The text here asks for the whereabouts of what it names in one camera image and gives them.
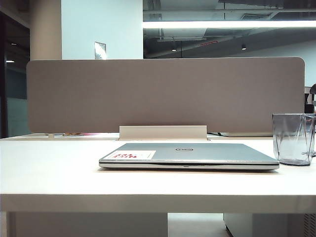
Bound silver Dell laptop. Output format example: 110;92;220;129
98;142;280;171

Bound beige fabric desk divider panel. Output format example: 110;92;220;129
26;57;306;134

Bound pink orange items behind divider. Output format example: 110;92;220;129
63;132;99;137

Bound clear faceted glass water cup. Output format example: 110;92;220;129
272;113;316;166

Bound white desk support panel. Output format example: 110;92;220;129
8;212;168;237

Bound white red laptop sticker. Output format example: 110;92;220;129
111;150;157;160

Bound long white ceiling light strip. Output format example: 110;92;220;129
142;20;316;29

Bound dark glass partition door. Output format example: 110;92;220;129
0;11;31;139

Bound white cabinet under desk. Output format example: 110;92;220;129
223;213;316;237

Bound ceiling air vent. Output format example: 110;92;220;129
240;12;274;21

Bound black office chair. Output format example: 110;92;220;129
304;83;316;116

